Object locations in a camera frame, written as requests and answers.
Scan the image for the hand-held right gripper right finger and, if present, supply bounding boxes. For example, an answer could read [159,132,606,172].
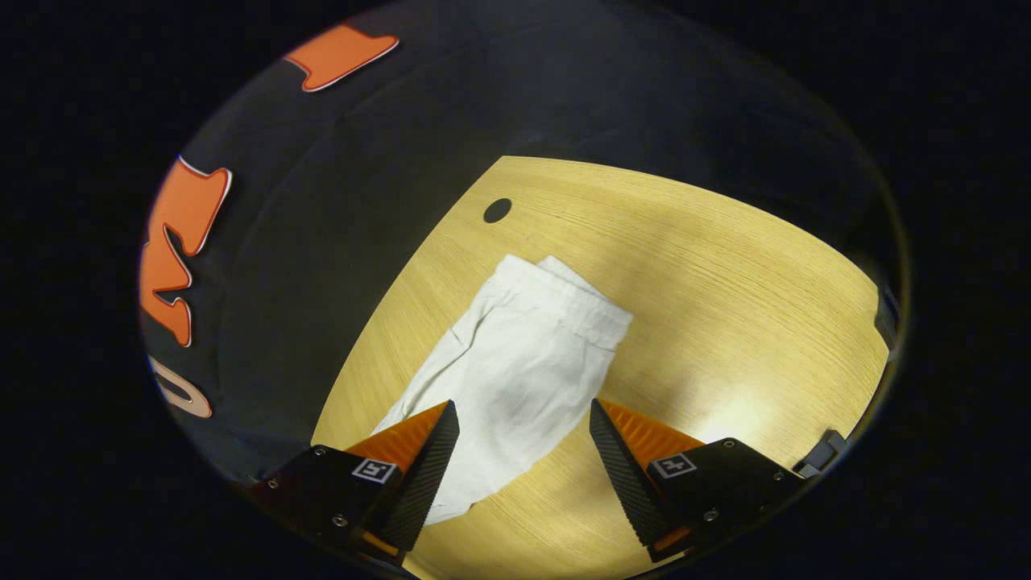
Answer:
[588,399,806,565]

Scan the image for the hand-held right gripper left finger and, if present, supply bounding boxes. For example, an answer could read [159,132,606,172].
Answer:
[246,400,460,565]

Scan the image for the white jeans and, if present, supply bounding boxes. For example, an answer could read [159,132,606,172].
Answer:
[371,254,635,526]

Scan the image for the black plastic bracket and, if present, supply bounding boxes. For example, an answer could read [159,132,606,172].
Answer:
[793,429,848,478]

